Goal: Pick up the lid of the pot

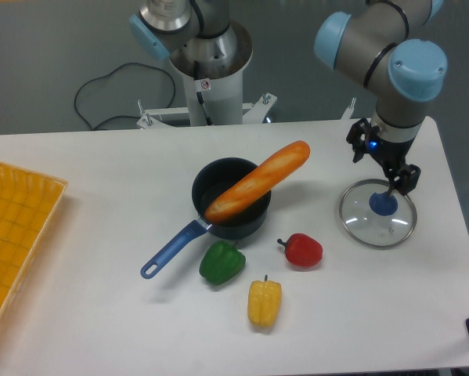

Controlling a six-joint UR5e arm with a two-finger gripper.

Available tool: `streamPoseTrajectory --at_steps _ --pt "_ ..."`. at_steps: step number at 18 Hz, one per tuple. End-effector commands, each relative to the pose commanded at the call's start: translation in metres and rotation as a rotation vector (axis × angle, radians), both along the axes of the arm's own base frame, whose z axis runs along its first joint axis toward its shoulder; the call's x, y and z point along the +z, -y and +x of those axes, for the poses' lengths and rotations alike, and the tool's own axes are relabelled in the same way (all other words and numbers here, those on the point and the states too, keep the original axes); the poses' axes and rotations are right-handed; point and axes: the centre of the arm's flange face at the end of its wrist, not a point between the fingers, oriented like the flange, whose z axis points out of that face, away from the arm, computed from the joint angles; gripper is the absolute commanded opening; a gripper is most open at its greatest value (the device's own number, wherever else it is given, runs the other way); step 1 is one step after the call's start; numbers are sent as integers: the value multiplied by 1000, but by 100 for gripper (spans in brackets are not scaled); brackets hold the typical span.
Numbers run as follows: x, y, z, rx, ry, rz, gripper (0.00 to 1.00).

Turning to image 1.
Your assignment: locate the toy baguette bread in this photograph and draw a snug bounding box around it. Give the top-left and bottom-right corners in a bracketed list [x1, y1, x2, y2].
[204, 140, 311, 224]

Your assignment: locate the red toy bell pepper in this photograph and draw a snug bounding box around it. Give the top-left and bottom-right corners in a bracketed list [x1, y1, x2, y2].
[276, 233, 323, 268]

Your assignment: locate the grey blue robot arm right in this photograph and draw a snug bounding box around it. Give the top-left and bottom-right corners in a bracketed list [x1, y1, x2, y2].
[314, 1, 448, 195]

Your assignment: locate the dark pot with blue handle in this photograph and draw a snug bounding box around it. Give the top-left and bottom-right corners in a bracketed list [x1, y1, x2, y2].
[140, 157, 271, 279]

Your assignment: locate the glass pot lid blue knob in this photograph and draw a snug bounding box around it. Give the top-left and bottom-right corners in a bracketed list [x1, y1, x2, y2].
[338, 178, 418, 250]

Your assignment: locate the black cable on floor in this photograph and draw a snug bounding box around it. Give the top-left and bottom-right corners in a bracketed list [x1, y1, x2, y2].
[74, 62, 177, 132]

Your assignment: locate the green toy bell pepper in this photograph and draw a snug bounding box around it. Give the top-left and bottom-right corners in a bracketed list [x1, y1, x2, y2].
[199, 240, 246, 286]

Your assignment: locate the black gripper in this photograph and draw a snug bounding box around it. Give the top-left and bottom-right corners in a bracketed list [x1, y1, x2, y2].
[346, 118, 421, 198]

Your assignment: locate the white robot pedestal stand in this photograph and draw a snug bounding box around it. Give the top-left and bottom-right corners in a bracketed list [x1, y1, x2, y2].
[137, 20, 277, 128]

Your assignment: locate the yellow toy bell pepper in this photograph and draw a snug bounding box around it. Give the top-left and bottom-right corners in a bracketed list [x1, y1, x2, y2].
[247, 275, 283, 327]

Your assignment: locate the yellow woven basket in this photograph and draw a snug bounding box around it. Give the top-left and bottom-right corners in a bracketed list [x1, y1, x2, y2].
[0, 162, 68, 320]

